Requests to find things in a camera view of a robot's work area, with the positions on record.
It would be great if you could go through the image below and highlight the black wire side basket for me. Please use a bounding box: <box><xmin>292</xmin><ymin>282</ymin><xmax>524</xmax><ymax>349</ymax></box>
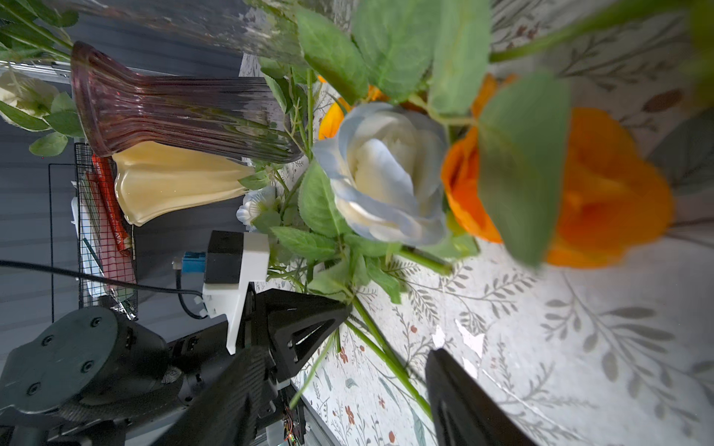
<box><xmin>46</xmin><ymin>142</ymin><xmax>139</xmax><ymax>321</ymax></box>

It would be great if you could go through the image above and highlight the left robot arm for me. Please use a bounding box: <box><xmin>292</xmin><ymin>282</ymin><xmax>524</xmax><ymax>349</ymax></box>
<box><xmin>1</xmin><ymin>259</ymin><xmax>351</xmax><ymax>445</ymax></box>

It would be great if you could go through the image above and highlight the clear glass vase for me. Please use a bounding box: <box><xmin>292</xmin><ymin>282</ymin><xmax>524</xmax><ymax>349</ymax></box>
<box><xmin>50</xmin><ymin>0</ymin><xmax>357</xmax><ymax>66</ymax></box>

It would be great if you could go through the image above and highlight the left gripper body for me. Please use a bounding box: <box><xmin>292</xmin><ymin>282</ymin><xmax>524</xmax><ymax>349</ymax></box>
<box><xmin>166</xmin><ymin>286</ymin><xmax>353</xmax><ymax>391</ymax></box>

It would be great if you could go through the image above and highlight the purple ribbed glass vase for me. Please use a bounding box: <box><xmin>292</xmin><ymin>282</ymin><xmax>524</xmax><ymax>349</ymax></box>
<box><xmin>71</xmin><ymin>42</ymin><xmax>302</xmax><ymax>164</ymax></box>

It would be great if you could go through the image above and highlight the cream white rose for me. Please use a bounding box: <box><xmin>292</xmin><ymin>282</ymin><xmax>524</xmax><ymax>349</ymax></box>
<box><xmin>0</xmin><ymin>0</ymin><xmax>85</xmax><ymax>158</ymax></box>

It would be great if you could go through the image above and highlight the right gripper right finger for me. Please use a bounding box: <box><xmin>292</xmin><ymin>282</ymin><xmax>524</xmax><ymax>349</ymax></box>
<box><xmin>425</xmin><ymin>349</ymin><xmax>534</xmax><ymax>446</ymax></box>

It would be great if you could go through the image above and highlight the orange rose on table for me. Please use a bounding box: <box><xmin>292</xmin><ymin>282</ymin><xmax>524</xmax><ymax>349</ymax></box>
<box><xmin>441</xmin><ymin>107</ymin><xmax>674</xmax><ymax>269</ymax></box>

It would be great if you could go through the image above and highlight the yellow wavy vase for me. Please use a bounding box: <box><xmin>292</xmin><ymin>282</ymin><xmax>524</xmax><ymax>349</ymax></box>
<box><xmin>113</xmin><ymin>141</ymin><xmax>255</xmax><ymax>227</ymax></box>

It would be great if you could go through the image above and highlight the floral table mat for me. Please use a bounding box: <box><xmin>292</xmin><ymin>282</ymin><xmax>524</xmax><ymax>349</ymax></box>
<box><xmin>239</xmin><ymin>0</ymin><xmax>714</xmax><ymax>446</ymax></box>

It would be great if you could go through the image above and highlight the red folder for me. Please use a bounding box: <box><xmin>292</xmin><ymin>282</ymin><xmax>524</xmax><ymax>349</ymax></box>
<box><xmin>87</xmin><ymin>154</ymin><xmax>136</xmax><ymax>284</ymax></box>

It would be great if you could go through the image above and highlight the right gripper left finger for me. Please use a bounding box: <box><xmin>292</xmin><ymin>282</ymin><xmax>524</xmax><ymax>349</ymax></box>
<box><xmin>154</xmin><ymin>347</ymin><xmax>277</xmax><ymax>446</ymax></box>

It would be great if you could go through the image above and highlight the pile of flowers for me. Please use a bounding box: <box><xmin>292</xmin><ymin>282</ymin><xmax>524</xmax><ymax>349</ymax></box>
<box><xmin>264</xmin><ymin>1</ymin><xmax>713</xmax><ymax>425</ymax></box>

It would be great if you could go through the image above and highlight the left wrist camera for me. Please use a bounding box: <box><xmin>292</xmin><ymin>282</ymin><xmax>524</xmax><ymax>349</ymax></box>
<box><xmin>173</xmin><ymin>230</ymin><xmax>270</xmax><ymax>355</ymax></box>

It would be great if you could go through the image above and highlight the white rose on table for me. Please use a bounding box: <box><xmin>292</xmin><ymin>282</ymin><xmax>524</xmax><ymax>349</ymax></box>
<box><xmin>313</xmin><ymin>102</ymin><xmax>449</xmax><ymax>247</ymax></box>

